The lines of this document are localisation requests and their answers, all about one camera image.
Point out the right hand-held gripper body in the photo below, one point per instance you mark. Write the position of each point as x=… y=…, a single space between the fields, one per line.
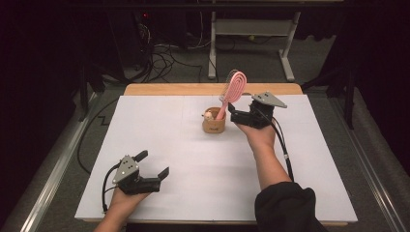
x=257 y=117

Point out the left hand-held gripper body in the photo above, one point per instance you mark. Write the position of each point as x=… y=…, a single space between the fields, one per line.
x=127 y=170

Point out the pink hairbrush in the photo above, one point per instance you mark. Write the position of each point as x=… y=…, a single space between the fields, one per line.
x=236 y=85

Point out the wooden cup with small figure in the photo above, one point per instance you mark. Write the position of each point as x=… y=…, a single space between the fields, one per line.
x=213 y=127

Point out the person's right hand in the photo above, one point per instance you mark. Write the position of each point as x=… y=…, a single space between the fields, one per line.
x=261 y=137

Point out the white sheet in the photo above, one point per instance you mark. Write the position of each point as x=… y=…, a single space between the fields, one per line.
x=180 y=154

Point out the black metal stand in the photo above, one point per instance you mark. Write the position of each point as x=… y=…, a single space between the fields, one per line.
x=348 y=96
x=84 y=93

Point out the black sleeve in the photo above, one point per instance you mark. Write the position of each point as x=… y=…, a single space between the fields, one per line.
x=286 y=209

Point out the black computer tower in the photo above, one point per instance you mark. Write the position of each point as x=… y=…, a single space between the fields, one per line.
x=143 y=38

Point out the aluminium rail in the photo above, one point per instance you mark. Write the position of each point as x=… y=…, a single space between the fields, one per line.
x=367 y=161
x=61 y=164

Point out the white metal table frame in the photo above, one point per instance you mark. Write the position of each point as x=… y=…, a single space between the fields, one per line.
x=254 y=27

